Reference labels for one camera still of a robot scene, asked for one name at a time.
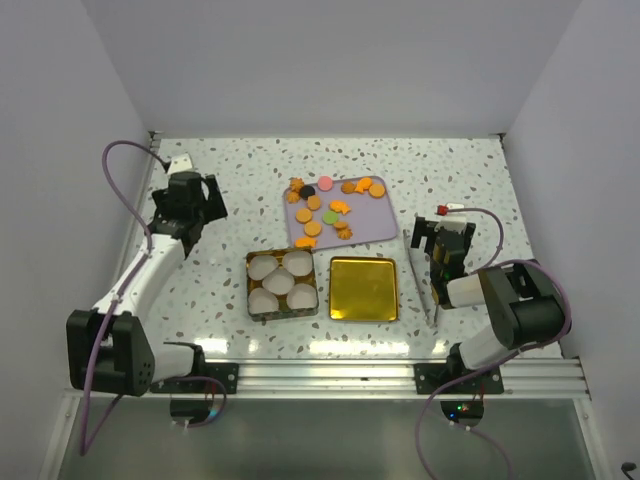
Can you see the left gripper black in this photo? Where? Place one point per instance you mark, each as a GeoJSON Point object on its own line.
{"type": "Point", "coordinates": [212, 208]}

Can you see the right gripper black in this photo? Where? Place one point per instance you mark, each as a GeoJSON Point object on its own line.
{"type": "Point", "coordinates": [423, 228]}

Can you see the metal serving tongs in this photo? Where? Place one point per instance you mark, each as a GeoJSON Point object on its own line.
{"type": "Point", "coordinates": [420, 267]}

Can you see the round orange cookie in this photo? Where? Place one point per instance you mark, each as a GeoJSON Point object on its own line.
{"type": "Point", "coordinates": [377, 190]}
{"type": "Point", "coordinates": [313, 228]}
{"type": "Point", "coordinates": [304, 215]}

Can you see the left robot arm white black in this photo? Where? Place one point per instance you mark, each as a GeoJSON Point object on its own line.
{"type": "Point", "coordinates": [108, 348]}

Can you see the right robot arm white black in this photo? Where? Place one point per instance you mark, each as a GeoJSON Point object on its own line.
{"type": "Point", "coordinates": [527, 309]}

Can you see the gold tin lid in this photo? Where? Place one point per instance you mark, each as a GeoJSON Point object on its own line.
{"type": "Point", "coordinates": [363, 289]}

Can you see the white paper cup top left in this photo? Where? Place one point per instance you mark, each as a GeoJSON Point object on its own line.
{"type": "Point", "coordinates": [260, 266]}

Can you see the white paper cup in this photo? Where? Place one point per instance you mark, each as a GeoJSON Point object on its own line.
{"type": "Point", "coordinates": [298, 263]}
{"type": "Point", "coordinates": [260, 266]}
{"type": "Point", "coordinates": [279, 282]}
{"type": "Point", "coordinates": [302, 296]}
{"type": "Point", "coordinates": [262, 301]}

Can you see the lavender plastic tray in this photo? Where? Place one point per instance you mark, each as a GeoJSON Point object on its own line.
{"type": "Point", "coordinates": [370, 219]}

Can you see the orange fish cookie top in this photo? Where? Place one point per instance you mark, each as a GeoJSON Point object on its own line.
{"type": "Point", "coordinates": [363, 185]}

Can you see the orange fish cookie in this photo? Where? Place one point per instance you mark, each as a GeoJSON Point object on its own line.
{"type": "Point", "coordinates": [363, 185]}
{"type": "Point", "coordinates": [339, 207]}

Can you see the orange flower cookie top left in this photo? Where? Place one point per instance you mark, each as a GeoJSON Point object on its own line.
{"type": "Point", "coordinates": [296, 184]}

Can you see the brown round cookie top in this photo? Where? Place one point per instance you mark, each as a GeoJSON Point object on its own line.
{"type": "Point", "coordinates": [348, 188]}

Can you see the orange fish cookie centre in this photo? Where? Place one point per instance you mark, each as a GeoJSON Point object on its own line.
{"type": "Point", "coordinates": [339, 207]}

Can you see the white paper cup bottom left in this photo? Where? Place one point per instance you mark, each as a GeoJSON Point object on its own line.
{"type": "Point", "coordinates": [262, 301]}

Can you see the white paper cup centre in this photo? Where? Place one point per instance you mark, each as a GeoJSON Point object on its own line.
{"type": "Point", "coordinates": [279, 282]}

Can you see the green round cookie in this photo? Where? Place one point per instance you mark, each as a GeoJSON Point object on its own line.
{"type": "Point", "coordinates": [330, 217]}

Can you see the square cookie tin box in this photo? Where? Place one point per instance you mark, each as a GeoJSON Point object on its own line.
{"type": "Point", "coordinates": [284, 311]}

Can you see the black round cookie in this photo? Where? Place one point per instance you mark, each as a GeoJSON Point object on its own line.
{"type": "Point", "coordinates": [307, 191]}

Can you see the orange fish cookie tray edge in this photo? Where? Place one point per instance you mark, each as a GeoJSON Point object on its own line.
{"type": "Point", "coordinates": [305, 242]}

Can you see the white paper cup top right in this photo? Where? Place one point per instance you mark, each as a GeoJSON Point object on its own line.
{"type": "Point", "coordinates": [298, 263]}

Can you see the orange scalloped cookie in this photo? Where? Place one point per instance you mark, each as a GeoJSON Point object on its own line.
{"type": "Point", "coordinates": [314, 202]}

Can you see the pink round cookie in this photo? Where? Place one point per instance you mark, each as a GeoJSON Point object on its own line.
{"type": "Point", "coordinates": [325, 183]}

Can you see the white paper cup bottom right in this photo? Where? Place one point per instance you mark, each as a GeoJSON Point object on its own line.
{"type": "Point", "coordinates": [302, 296]}

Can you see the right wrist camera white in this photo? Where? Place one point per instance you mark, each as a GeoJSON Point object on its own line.
{"type": "Point", "coordinates": [451, 218]}

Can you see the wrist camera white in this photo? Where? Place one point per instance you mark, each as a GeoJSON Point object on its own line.
{"type": "Point", "coordinates": [180, 163]}
{"type": "Point", "coordinates": [451, 218]}

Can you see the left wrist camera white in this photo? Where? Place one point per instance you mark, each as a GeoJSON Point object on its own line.
{"type": "Point", "coordinates": [180, 163]}

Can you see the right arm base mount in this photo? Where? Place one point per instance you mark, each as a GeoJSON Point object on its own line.
{"type": "Point", "coordinates": [457, 385]}

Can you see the aluminium front rail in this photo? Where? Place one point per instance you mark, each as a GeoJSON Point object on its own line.
{"type": "Point", "coordinates": [529, 379]}

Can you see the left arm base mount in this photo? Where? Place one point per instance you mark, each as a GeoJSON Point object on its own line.
{"type": "Point", "coordinates": [199, 400]}

